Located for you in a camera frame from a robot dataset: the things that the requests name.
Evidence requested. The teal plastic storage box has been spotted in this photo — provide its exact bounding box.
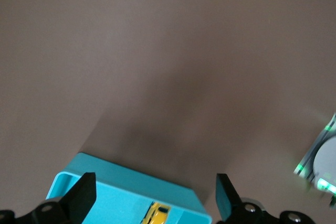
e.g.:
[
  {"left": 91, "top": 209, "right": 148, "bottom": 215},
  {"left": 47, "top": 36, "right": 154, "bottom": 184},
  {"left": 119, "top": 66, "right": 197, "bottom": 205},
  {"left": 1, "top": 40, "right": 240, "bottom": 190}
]
[{"left": 45, "top": 152, "right": 213, "bottom": 224}]

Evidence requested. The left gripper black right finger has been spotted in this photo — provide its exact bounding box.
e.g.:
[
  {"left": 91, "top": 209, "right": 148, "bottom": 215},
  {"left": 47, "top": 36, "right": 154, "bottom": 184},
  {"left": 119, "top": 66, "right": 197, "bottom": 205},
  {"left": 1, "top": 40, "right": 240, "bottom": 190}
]
[{"left": 216, "top": 173, "right": 314, "bottom": 224}]

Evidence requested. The yellow beetle toy car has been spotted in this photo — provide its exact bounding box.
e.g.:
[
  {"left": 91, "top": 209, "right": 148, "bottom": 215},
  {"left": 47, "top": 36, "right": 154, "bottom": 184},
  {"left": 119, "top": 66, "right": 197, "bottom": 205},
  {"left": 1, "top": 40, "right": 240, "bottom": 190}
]
[{"left": 142, "top": 201, "right": 172, "bottom": 224}]

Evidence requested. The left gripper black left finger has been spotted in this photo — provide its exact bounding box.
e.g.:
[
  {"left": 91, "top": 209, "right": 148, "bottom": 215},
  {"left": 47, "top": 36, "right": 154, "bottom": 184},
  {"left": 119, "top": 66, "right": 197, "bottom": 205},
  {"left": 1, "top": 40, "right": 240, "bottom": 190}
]
[{"left": 0, "top": 172, "right": 97, "bottom": 224}]

